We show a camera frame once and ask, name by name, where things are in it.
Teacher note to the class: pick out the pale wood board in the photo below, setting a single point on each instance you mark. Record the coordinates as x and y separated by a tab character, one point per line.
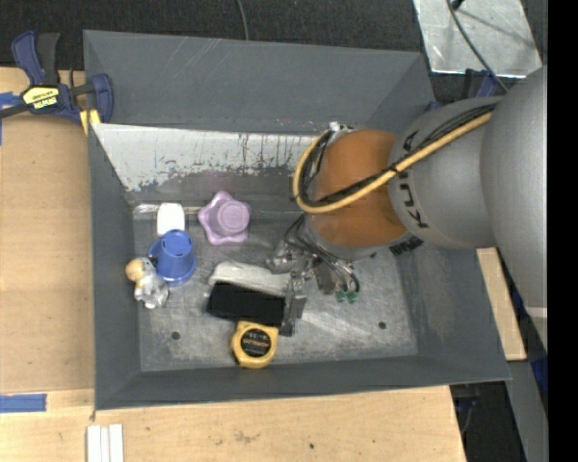
43	258

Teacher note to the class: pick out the yellow tape measure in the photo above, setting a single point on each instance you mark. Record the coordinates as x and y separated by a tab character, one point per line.
253	344

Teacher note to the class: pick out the blue plastic cup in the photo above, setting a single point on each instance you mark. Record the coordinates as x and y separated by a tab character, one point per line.
173	257

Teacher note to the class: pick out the white toy figure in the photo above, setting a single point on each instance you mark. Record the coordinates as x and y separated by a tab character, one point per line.
147	283

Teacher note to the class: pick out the white and black brush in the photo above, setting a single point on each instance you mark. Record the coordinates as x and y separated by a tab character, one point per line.
245	301

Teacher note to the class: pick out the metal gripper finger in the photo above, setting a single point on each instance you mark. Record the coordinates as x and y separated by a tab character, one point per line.
280	258
296	307

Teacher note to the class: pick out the grey metal bin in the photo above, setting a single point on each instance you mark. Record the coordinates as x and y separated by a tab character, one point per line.
250	89

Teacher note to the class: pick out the purple star-shaped cup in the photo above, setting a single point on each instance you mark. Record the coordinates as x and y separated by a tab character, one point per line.
224	217

